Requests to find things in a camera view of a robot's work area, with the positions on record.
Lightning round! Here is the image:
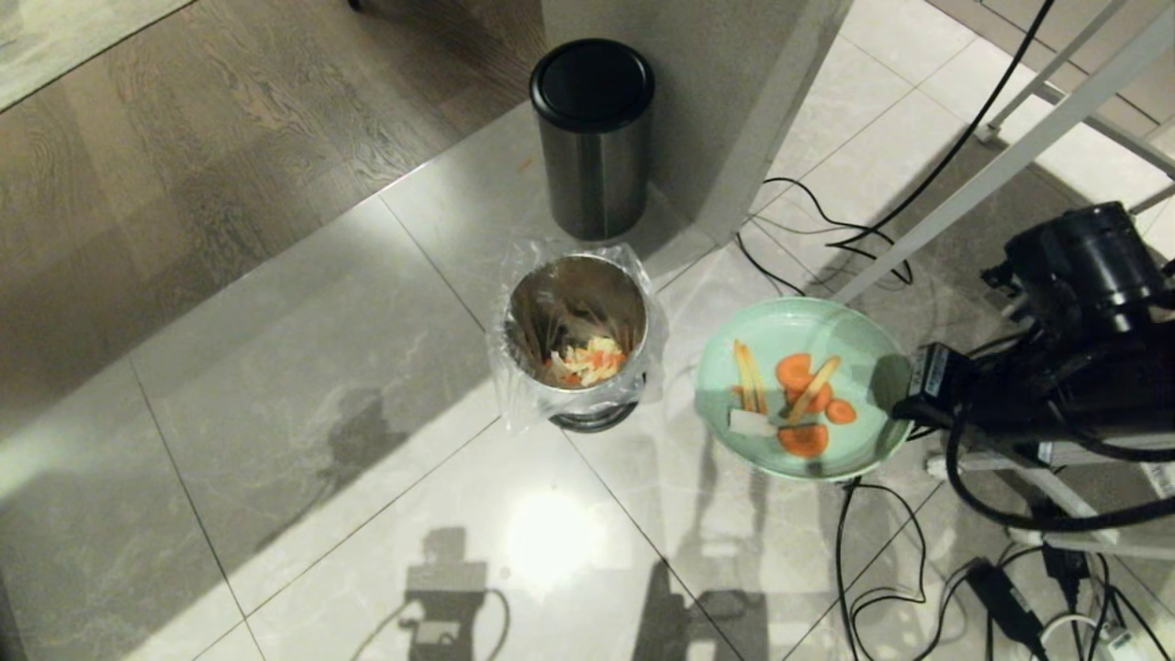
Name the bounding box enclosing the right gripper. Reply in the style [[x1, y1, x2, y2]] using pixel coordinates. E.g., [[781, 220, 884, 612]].
[[888, 342, 1015, 434]]

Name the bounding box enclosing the pale green plate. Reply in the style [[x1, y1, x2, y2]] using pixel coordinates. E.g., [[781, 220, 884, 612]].
[[695, 297, 915, 483]]

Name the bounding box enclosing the food scraps pile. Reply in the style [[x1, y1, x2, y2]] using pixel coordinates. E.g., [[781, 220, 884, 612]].
[[548, 336, 628, 387]]

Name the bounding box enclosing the open steel trash bin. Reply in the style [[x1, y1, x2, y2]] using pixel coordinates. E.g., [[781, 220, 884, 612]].
[[487, 241, 670, 434], [503, 254, 650, 433]]

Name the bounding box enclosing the closed steel trash bin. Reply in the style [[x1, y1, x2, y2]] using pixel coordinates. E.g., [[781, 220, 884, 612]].
[[534, 101, 650, 242]]

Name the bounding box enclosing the black bin lid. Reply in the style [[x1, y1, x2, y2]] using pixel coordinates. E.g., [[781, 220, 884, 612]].
[[529, 38, 656, 135]]

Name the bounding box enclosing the long pale fry stick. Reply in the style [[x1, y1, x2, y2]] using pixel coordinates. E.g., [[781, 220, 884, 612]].
[[787, 355, 842, 424]]

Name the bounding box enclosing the large round carrot slice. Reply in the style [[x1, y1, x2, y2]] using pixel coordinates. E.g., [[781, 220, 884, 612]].
[[778, 423, 830, 458]]

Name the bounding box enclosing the black power adapter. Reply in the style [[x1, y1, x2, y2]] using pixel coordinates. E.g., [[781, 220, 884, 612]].
[[966, 559, 1049, 658]]

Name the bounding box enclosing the white power strip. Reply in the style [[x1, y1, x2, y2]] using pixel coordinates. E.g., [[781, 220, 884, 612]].
[[1102, 624, 1150, 661]]

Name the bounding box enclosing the looped black floor cable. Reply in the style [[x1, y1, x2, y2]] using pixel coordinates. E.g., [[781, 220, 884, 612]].
[[834, 476, 930, 661]]

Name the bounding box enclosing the white metal base frame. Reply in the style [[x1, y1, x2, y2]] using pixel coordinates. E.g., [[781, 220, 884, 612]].
[[925, 439, 1175, 562]]

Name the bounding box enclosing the thin black floor cable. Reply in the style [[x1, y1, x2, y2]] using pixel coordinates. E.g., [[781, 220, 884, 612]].
[[734, 177, 915, 297]]

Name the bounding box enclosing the white metal table frame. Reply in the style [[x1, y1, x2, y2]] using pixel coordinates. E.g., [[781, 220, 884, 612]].
[[831, 0, 1175, 305]]

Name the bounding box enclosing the long black floor cable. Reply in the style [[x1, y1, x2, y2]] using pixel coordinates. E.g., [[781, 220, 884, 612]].
[[826, 0, 1058, 249]]

